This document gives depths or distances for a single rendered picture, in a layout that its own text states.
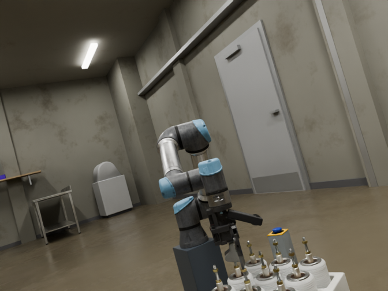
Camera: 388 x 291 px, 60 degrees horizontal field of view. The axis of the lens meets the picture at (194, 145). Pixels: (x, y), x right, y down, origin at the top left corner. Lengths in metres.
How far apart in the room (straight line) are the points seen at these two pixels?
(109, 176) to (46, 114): 2.16
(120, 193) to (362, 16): 6.19
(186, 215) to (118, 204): 6.37
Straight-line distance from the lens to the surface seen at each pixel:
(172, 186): 1.16
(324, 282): 1.31
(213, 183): 1.07
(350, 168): 3.89
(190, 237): 1.73
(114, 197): 8.02
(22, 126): 8.70
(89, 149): 8.71
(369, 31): 3.58
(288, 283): 1.20
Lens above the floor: 0.70
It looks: 3 degrees up
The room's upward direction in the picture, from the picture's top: 16 degrees counter-clockwise
